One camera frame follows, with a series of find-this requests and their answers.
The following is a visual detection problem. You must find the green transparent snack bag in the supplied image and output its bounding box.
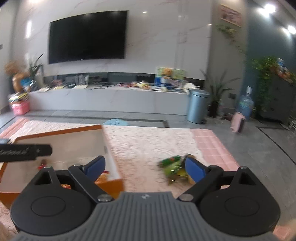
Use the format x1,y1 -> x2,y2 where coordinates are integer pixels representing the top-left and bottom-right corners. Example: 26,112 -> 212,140
163,161 -> 187,184

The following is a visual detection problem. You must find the clear mixed snack packet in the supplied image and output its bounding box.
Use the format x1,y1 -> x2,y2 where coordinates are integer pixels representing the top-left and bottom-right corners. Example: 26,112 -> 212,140
38,159 -> 49,170

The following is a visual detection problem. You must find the green sausage snack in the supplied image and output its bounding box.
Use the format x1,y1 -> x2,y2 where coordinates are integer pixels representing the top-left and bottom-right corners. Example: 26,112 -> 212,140
158,156 -> 181,168

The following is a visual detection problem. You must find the pink checked tablecloth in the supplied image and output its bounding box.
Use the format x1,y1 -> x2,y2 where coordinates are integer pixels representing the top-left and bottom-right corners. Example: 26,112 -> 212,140
1,128 -> 295,240

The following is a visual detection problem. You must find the orange cardboard box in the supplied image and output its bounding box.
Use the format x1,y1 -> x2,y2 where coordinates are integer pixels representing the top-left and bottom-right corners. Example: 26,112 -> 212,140
1,125 -> 125,208

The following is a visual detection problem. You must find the pink storage box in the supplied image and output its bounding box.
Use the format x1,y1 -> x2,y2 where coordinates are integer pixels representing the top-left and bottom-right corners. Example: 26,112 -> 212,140
10,100 -> 30,115

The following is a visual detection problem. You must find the white lace tablecloth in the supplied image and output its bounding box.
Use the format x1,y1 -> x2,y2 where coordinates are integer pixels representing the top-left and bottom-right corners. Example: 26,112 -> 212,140
1,119 -> 210,197

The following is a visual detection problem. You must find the light blue plastic stool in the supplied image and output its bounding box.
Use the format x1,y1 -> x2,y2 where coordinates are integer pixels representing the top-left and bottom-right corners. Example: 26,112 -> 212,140
103,118 -> 128,126

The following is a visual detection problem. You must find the pink space heater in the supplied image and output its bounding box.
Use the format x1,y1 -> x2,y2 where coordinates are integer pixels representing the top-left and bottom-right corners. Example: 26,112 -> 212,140
231,112 -> 245,133

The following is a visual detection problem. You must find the blue metal trash bin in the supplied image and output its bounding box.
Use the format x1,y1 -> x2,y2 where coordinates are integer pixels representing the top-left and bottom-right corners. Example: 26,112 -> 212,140
187,89 -> 210,124

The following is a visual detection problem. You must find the brown gourd vase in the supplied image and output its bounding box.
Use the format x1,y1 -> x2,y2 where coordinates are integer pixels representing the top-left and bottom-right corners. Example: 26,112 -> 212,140
12,71 -> 30,92

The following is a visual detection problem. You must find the blue water bottle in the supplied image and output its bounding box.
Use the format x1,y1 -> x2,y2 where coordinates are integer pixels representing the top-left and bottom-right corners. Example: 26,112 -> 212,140
237,86 -> 254,121

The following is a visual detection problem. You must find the white marble tv bench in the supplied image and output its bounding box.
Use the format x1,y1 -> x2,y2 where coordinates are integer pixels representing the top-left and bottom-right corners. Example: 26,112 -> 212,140
29,86 -> 189,115

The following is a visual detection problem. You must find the potted plant on bench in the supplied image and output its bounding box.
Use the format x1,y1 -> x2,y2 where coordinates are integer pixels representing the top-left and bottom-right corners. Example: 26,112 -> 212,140
29,53 -> 45,91

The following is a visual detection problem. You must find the potted plant by bin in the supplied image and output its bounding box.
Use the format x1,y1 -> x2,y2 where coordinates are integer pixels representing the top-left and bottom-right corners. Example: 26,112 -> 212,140
201,69 -> 239,118

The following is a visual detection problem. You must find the grey drawer cabinet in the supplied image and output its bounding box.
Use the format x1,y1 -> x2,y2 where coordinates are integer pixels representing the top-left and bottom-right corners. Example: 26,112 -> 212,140
260,76 -> 295,123

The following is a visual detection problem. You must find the green poster board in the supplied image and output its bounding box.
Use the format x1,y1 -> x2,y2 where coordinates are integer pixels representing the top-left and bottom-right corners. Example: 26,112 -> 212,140
156,67 -> 186,80

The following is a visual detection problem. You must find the teddy bear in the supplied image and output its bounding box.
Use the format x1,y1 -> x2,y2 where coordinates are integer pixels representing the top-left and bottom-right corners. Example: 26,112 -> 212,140
161,68 -> 173,78

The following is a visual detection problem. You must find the hanging ivy plant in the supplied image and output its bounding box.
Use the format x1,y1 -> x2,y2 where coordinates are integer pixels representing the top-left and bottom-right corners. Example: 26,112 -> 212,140
251,56 -> 295,117

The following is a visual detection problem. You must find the black wall television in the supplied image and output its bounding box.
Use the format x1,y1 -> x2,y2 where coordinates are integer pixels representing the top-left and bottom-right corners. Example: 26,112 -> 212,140
48,11 -> 128,64

